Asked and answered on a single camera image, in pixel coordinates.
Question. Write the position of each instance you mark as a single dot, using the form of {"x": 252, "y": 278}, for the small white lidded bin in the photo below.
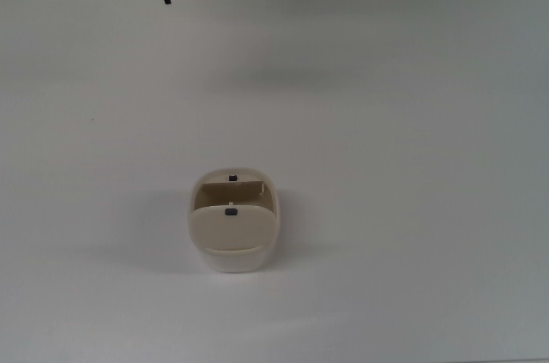
{"x": 233, "y": 230}

